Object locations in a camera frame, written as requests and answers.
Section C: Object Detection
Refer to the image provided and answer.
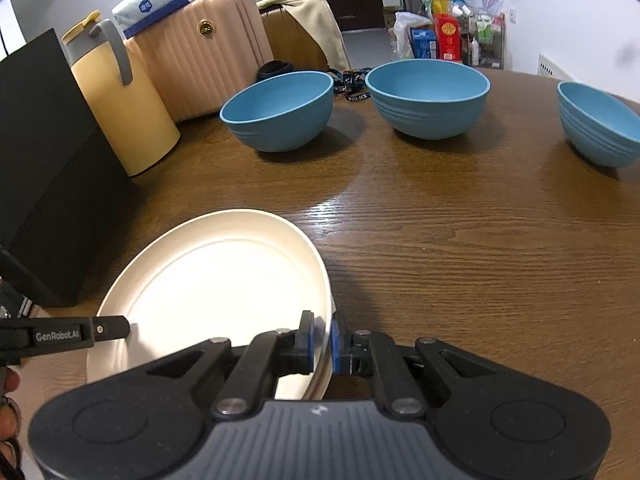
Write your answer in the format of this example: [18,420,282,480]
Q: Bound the wooden chair beige cover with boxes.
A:
[257,0,352,73]

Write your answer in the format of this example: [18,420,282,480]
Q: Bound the red box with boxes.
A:
[434,13,461,63]

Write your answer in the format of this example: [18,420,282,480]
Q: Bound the black strap roll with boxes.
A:
[256,58,296,83]

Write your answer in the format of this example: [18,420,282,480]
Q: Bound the white plastic bag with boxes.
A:
[390,11,432,60]

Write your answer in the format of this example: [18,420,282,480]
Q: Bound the blue bowl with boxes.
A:
[366,58,491,141]
[219,70,334,153]
[556,81,639,168]

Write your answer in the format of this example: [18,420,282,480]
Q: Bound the yellow thermos jug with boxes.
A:
[62,11,180,177]

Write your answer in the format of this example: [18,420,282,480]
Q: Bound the metal storage rack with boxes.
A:
[459,13,506,70]

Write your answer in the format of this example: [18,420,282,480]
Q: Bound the black box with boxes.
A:
[1,30,130,308]

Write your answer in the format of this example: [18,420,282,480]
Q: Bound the blue box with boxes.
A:
[410,28,438,58]

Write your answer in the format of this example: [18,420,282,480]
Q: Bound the cream white plate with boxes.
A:
[87,209,334,400]

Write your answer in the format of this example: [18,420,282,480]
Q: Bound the person's left hand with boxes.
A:
[0,368,22,441]

